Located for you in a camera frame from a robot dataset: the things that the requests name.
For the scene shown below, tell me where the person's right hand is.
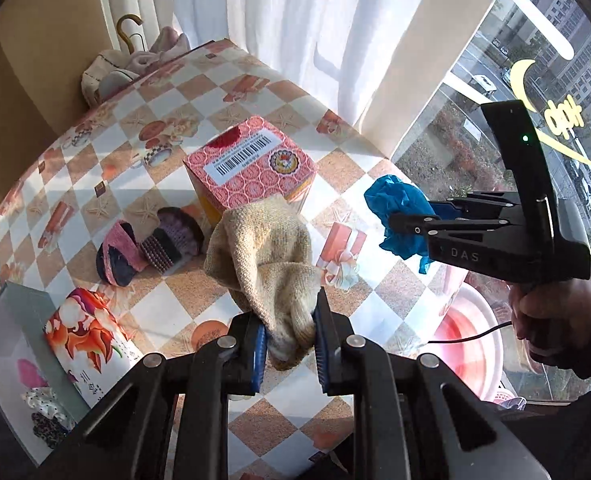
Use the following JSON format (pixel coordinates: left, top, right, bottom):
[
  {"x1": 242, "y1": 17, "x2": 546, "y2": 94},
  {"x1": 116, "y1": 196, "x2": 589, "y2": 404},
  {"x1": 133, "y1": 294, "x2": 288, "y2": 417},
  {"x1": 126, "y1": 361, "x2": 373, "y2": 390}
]
[{"x1": 508, "y1": 260, "x2": 591, "y2": 368}]

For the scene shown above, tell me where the white curtain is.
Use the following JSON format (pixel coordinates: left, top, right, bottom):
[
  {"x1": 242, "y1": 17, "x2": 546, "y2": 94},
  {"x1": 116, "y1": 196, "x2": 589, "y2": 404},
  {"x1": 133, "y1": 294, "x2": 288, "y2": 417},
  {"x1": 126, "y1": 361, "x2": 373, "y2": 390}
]
[{"x1": 103, "y1": 0, "x2": 516, "y2": 161}]

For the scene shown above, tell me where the white dotted scrunchie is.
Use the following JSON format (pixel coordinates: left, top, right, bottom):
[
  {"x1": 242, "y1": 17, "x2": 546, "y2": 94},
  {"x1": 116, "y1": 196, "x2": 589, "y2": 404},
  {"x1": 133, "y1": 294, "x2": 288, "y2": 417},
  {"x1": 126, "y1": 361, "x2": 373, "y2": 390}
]
[{"x1": 22, "y1": 387, "x2": 74, "y2": 423}]

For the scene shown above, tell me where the blue cloth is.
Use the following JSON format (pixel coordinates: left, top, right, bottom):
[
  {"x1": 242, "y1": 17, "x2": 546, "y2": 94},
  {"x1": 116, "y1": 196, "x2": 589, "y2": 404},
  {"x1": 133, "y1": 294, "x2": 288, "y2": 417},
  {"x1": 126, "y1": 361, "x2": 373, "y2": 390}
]
[{"x1": 364, "y1": 175, "x2": 443, "y2": 275}]

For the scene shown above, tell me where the yellow window decal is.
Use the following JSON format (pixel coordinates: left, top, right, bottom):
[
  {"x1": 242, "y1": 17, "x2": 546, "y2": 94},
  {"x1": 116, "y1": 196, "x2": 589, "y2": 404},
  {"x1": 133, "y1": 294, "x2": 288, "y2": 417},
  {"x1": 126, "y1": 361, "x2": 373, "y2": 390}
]
[{"x1": 508, "y1": 57, "x2": 591, "y2": 166}]

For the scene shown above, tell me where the large white cardboard box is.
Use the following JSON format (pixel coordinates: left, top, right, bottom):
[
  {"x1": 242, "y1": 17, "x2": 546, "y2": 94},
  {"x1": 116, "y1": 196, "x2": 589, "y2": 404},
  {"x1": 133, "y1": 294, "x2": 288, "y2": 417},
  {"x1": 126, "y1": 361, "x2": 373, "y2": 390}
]
[{"x1": 0, "y1": 281, "x2": 101, "y2": 466}]

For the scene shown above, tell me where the plain pink sponge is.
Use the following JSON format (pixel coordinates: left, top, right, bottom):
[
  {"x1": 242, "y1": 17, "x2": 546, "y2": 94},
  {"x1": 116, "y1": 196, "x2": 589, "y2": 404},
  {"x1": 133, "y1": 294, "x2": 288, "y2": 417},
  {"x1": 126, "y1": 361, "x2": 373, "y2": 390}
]
[{"x1": 16, "y1": 358, "x2": 49, "y2": 389}]

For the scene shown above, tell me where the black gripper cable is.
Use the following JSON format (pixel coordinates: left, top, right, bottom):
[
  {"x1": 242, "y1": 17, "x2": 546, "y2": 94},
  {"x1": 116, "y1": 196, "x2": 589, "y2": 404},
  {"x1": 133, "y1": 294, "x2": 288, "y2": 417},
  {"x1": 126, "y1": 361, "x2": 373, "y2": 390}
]
[{"x1": 428, "y1": 321, "x2": 516, "y2": 346}]

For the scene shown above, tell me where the pink plastic basin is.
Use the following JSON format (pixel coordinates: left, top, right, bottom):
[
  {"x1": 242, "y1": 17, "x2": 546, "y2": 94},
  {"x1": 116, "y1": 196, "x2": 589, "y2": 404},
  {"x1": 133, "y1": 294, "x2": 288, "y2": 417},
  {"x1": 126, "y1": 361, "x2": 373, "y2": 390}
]
[{"x1": 428, "y1": 265, "x2": 503, "y2": 401}]

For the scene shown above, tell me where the pink and dark knitted pad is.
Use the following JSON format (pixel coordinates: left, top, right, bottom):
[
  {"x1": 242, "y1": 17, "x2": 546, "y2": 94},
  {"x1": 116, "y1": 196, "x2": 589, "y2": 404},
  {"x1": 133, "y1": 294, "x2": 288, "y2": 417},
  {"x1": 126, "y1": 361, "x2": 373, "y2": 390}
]
[{"x1": 96, "y1": 220, "x2": 141, "y2": 286}]

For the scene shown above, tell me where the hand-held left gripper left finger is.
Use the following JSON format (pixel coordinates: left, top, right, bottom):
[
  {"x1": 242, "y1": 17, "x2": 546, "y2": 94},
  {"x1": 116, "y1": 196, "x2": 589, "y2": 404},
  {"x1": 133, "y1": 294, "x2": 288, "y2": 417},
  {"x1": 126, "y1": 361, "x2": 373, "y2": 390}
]
[{"x1": 33, "y1": 312, "x2": 269, "y2": 480}]

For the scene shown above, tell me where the brass hook hanger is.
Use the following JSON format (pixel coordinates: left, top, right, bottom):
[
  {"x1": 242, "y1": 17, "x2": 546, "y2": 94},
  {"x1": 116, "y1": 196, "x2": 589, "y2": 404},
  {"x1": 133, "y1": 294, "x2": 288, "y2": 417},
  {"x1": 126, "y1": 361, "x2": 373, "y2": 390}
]
[{"x1": 116, "y1": 13, "x2": 144, "y2": 53}]

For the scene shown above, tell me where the beige cloth bag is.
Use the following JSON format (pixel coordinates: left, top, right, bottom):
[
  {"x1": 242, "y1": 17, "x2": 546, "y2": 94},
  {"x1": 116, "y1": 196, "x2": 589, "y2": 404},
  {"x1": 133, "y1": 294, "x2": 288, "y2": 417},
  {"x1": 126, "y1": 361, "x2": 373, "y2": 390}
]
[{"x1": 80, "y1": 49, "x2": 141, "y2": 108}]

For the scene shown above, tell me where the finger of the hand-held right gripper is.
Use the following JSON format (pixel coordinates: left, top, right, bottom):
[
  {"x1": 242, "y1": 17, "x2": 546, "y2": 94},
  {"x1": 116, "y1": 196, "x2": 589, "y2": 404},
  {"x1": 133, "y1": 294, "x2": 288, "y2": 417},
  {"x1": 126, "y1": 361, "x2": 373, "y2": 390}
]
[
  {"x1": 386, "y1": 212, "x2": 509, "y2": 249},
  {"x1": 428, "y1": 191, "x2": 519, "y2": 219}
]

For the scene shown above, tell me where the grey fabric item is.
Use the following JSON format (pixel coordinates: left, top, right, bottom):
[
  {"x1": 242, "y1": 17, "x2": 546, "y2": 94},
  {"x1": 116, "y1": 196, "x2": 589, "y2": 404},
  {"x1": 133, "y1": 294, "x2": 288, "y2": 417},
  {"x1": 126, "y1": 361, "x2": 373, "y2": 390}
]
[{"x1": 98, "y1": 71, "x2": 136, "y2": 101}]

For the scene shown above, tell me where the checkered printed tablecloth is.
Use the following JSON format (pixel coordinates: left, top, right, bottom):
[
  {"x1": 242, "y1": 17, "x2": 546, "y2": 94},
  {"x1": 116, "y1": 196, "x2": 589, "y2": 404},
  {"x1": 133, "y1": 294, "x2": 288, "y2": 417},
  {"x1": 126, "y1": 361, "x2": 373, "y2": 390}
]
[{"x1": 0, "y1": 37, "x2": 476, "y2": 480}]

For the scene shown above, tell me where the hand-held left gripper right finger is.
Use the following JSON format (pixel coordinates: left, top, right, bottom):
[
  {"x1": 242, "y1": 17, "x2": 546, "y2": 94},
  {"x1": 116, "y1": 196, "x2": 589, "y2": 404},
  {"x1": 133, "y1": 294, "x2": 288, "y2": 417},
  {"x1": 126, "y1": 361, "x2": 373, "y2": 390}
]
[{"x1": 313, "y1": 287, "x2": 551, "y2": 480}]

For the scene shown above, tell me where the large brown cardboard sheet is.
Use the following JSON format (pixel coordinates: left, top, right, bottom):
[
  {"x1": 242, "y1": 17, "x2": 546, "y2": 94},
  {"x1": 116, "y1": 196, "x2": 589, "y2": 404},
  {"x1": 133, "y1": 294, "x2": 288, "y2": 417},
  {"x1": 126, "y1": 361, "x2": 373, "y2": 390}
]
[{"x1": 0, "y1": 0, "x2": 121, "y2": 221}]

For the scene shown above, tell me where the orange floral packet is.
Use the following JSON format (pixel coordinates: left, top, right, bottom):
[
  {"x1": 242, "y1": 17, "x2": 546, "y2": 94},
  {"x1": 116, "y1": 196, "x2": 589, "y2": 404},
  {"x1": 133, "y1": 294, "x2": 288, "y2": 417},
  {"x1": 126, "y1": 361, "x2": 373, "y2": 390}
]
[{"x1": 43, "y1": 287, "x2": 144, "y2": 408}]

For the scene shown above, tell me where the pale pink cloth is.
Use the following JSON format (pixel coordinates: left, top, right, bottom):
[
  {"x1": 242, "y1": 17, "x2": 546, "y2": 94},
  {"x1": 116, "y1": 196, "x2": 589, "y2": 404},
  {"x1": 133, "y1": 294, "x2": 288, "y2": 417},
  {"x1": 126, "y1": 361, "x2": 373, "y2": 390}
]
[{"x1": 128, "y1": 27, "x2": 191, "y2": 73}]

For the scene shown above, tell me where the beige knitted glove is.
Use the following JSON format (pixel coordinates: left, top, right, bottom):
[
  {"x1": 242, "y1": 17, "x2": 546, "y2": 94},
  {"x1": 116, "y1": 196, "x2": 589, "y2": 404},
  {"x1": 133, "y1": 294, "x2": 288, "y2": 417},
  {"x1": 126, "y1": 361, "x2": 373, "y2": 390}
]
[{"x1": 203, "y1": 195, "x2": 323, "y2": 372}]

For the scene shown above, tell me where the person's right forearm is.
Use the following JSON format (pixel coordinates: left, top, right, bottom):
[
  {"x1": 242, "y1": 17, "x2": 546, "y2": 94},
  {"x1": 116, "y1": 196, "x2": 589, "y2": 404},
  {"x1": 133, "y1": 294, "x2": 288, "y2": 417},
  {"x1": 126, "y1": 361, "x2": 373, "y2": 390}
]
[{"x1": 495, "y1": 265, "x2": 591, "y2": 480}]

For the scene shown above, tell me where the pink patterned box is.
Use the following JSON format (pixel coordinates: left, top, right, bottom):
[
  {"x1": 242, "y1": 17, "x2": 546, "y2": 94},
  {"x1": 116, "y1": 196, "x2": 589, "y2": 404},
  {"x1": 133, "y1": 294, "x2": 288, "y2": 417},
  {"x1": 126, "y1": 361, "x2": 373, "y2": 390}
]
[{"x1": 183, "y1": 115, "x2": 319, "y2": 226}]

